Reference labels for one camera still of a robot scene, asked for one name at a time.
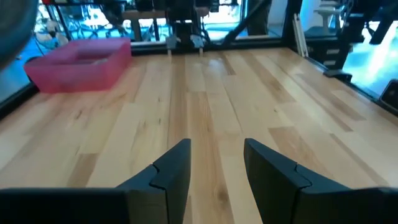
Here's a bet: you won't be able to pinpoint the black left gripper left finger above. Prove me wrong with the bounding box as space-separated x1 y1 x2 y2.
0 138 192 224

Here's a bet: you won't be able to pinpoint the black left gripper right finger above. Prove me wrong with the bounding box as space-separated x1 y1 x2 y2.
244 138 398 224

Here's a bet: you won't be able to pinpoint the pink plastic bin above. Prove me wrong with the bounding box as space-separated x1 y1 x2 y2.
24 37 133 94

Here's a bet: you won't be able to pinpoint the flat black block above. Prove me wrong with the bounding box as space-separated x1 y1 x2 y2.
323 68 354 83

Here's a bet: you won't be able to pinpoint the small black device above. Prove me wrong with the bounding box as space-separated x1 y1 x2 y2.
379 79 398 110

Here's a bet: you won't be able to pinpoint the black equipment stand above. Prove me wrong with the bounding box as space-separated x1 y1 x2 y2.
306 0 398 71

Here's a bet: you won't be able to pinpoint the white bars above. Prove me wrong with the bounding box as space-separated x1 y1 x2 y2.
293 14 309 58

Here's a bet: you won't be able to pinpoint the white stool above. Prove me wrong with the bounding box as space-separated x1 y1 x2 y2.
313 1 343 35

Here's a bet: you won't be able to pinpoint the black table edge frame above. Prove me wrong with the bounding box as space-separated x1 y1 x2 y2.
0 37 398 121

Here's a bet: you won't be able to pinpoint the black diagonal frame strut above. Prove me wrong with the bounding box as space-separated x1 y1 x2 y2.
222 0 271 44

